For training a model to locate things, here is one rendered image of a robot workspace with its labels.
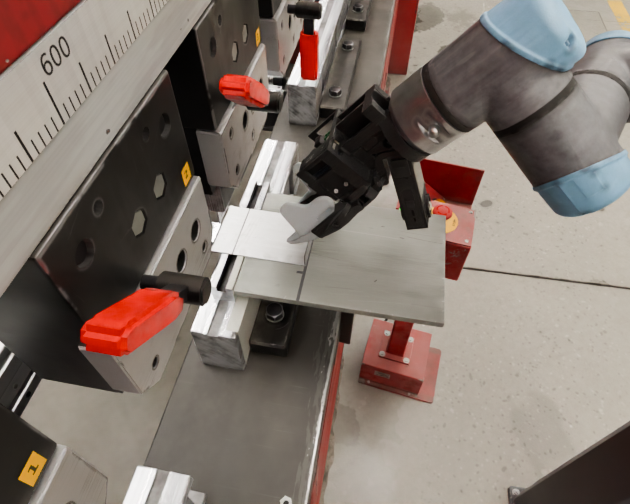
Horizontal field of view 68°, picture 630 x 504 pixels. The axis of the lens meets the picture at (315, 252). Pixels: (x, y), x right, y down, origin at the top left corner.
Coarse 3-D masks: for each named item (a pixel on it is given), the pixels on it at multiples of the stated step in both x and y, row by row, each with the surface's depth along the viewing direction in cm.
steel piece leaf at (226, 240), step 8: (232, 208) 68; (240, 208) 68; (232, 216) 67; (240, 216) 67; (224, 224) 66; (232, 224) 66; (240, 224) 66; (224, 232) 65; (232, 232) 65; (240, 232) 65; (216, 240) 64; (224, 240) 64; (232, 240) 64; (216, 248) 63; (224, 248) 63; (232, 248) 63
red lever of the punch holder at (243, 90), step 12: (228, 84) 32; (240, 84) 32; (252, 84) 33; (228, 96) 33; (240, 96) 33; (252, 96) 34; (264, 96) 37; (276, 96) 40; (252, 108) 41; (264, 108) 41; (276, 108) 40
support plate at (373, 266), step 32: (352, 224) 66; (384, 224) 66; (320, 256) 63; (352, 256) 63; (384, 256) 63; (416, 256) 63; (256, 288) 60; (288, 288) 60; (320, 288) 60; (352, 288) 60; (384, 288) 60; (416, 288) 60; (416, 320) 57
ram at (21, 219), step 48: (0, 0) 16; (48, 0) 19; (192, 0) 31; (0, 48) 17; (144, 48) 26; (96, 96) 22; (48, 144) 20; (96, 144) 23; (48, 192) 20; (0, 240) 18; (0, 288) 18
